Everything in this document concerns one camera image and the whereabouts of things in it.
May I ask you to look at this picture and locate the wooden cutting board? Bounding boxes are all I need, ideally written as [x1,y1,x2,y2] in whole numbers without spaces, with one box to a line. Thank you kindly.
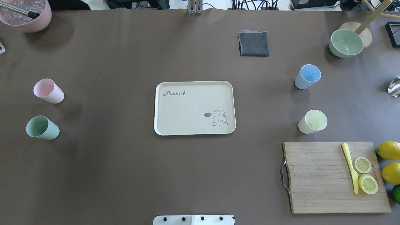
[283,142,391,214]

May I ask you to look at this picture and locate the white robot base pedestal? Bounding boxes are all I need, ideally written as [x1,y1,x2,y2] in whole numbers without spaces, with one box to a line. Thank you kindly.
[153,214,235,225]

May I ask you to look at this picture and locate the whole lemon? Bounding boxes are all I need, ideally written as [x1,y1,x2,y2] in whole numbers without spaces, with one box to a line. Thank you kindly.
[376,141,400,160]
[381,162,400,185]

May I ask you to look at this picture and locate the grey folded cloth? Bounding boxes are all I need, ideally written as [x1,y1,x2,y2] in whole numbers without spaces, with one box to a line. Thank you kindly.
[238,29,269,57]

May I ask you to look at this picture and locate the blue cup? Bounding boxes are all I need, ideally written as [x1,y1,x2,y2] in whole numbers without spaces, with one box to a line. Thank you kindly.
[294,64,322,89]

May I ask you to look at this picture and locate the yellow plastic knife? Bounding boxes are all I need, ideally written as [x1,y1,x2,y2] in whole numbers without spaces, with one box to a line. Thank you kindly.
[342,142,359,195]

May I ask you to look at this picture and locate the pink cup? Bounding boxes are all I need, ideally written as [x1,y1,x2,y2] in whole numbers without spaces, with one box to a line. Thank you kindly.
[33,78,65,104]

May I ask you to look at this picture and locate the cream rabbit tray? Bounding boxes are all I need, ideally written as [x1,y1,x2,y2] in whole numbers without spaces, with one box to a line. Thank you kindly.
[154,81,236,136]

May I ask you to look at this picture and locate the metal ice tongs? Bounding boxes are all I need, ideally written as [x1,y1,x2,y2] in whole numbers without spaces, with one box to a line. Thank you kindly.
[0,1,40,19]

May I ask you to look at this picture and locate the pink ice bowl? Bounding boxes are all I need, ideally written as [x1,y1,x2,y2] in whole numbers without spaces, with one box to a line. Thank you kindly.
[1,0,52,33]

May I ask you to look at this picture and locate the whole lemon lower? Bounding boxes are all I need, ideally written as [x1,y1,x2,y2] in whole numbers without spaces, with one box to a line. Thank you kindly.
[381,162,400,185]

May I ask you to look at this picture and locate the green lime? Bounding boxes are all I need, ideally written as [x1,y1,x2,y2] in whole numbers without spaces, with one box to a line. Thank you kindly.
[392,185,400,204]

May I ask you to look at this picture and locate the clear glass cup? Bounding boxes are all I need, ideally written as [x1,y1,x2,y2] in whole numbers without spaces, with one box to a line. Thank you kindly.
[387,74,400,97]

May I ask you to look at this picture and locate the cream yellow cup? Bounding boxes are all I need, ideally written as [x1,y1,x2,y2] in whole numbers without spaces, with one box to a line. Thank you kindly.
[298,109,328,134]

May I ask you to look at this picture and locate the green cup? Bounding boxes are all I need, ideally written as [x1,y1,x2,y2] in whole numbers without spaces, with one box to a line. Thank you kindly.
[26,115,60,140]

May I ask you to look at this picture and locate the wooden cup stand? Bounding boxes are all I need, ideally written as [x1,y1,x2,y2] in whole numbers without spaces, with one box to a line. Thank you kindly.
[339,0,399,49]

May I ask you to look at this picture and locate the lemon slice lower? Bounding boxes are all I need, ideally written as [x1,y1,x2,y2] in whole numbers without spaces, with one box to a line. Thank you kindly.
[358,174,378,195]

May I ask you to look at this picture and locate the green bowl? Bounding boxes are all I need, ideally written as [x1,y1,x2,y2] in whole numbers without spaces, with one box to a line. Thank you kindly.
[329,29,364,58]

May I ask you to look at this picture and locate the whole lemon upper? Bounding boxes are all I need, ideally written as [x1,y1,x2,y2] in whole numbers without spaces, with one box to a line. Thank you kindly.
[376,141,400,160]

